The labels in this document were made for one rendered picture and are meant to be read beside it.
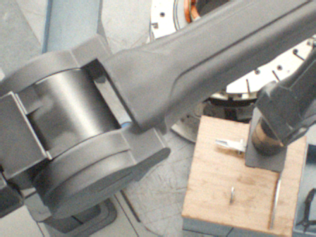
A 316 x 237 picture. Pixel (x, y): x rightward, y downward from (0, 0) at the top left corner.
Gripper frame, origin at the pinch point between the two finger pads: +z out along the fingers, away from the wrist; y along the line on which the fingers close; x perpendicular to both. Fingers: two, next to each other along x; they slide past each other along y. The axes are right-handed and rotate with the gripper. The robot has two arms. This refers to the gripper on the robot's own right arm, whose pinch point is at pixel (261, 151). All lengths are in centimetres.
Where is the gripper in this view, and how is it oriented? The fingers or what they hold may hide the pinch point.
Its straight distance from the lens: 117.0
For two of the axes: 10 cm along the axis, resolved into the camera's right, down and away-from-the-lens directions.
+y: 2.0, -9.4, 2.7
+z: 0.3, 2.8, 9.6
